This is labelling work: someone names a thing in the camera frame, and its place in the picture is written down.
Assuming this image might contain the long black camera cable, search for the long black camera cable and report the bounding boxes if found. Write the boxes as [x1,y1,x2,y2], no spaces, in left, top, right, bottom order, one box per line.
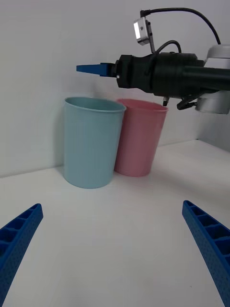
[139,7,222,45]

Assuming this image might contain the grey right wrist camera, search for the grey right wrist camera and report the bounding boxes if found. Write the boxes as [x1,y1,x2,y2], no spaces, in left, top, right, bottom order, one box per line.
[133,16,157,54]

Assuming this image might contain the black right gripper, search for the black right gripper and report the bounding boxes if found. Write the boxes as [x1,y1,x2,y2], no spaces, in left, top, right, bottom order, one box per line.
[76,54,157,93]

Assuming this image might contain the pink plastic bin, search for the pink plastic bin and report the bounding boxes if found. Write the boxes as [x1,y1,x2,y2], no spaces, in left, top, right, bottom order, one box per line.
[114,98,169,177]

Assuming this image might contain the pale blue plastic bin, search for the pale blue plastic bin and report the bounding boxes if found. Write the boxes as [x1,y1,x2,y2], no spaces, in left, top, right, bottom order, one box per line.
[63,96,127,189]

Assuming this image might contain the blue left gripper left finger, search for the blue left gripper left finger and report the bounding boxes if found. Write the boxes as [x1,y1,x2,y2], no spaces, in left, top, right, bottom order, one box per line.
[0,203,44,307]

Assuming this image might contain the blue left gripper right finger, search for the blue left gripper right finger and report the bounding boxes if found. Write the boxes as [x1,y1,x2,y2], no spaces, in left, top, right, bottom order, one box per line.
[182,200,230,307]

